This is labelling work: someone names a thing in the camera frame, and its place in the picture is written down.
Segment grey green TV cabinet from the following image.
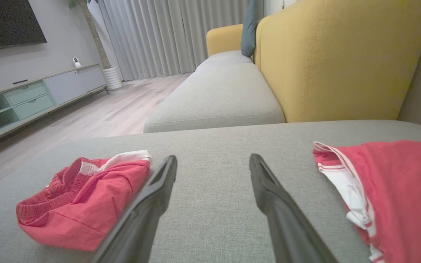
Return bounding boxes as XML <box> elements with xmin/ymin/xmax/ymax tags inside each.
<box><xmin>0</xmin><ymin>64</ymin><xmax>108</xmax><ymax>150</ymax></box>

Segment small yellow sofa backrest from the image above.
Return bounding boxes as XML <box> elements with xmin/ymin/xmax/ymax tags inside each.
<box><xmin>206</xmin><ymin>24</ymin><xmax>244</xmax><ymax>57</ymax></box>

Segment brown plant trunk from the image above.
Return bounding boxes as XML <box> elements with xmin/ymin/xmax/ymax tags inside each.
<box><xmin>68</xmin><ymin>0</ymin><xmax>111</xmax><ymax>70</ymax></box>

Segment red basketball shorts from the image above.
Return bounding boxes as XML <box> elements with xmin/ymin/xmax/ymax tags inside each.
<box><xmin>16</xmin><ymin>150</ymin><xmax>152</xmax><ymax>252</ymax></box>

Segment wide yellow sofa backrest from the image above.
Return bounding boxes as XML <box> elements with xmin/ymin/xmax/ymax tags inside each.
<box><xmin>254</xmin><ymin>0</ymin><xmax>421</xmax><ymax>123</ymax></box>

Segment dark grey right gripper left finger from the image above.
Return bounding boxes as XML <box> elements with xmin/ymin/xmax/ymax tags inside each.
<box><xmin>91</xmin><ymin>155</ymin><xmax>178</xmax><ymax>263</ymax></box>

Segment teal throw pillow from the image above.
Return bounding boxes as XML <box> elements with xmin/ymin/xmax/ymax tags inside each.
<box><xmin>241</xmin><ymin>0</ymin><xmax>264</xmax><ymax>58</ymax></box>

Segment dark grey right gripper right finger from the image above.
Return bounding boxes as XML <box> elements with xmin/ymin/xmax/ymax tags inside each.
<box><xmin>249</xmin><ymin>154</ymin><xmax>339</xmax><ymax>263</ymax></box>

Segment black wall television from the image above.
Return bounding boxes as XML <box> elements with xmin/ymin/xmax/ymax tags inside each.
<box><xmin>0</xmin><ymin>0</ymin><xmax>47</xmax><ymax>52</ymax></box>

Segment large grey sofa seat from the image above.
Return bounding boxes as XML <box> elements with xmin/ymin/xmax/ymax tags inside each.
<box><xmin>0</xmin><ymin>120</ymin><xmax>421</xmax><ymax>263</ymax></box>

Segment red white basketball jersey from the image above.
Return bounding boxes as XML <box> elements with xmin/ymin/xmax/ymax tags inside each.
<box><xmin>313</xmin><ymin>141</ymin><xmax>421</xmax><ymax>263</ymax></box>

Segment small grey sofa seat cushion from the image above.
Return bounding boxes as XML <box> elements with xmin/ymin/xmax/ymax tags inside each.
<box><xmin>195</xmin><ymin>50</ymin><xmax>254</xmax><ymax>72</ymax></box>

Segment grey pleated curtain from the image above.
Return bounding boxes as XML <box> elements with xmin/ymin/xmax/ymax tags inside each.
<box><xmin>88</xmin><ymin>0</ymin><xmax>266</xmax><ymax>81</ymax></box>

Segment white ribbed planter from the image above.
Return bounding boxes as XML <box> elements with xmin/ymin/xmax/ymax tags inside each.
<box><xmin>103</xmin><ymin>66</ymin><xmax>123</xmax><ymax>91</ymax></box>

